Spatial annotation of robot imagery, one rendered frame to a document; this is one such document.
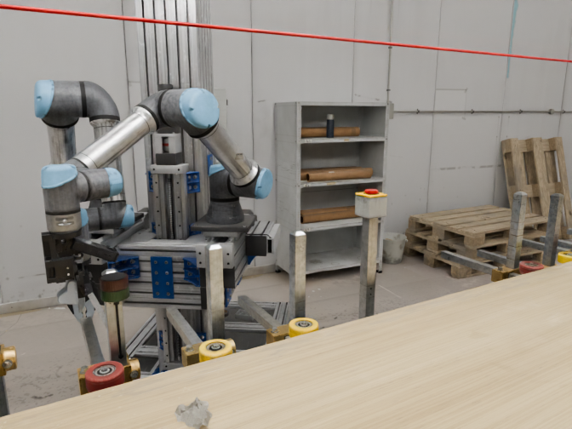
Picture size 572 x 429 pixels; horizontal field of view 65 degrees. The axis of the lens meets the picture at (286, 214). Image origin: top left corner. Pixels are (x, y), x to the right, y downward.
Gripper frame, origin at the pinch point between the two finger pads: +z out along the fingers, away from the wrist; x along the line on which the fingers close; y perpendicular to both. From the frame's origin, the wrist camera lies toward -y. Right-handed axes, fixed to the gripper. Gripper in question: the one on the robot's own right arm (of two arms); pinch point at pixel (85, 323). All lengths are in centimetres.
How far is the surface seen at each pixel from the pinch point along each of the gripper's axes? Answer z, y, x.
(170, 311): -2.1, -9.7, -24.0
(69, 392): 83, 101, 5
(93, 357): -3.4, -29.7, 0.9
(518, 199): -31, -38, -152
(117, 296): -24, -45, -4
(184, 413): -9, -69, -11
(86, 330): -3.4, -13.2, 0.8
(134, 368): -3.1, -39.4, -7.3
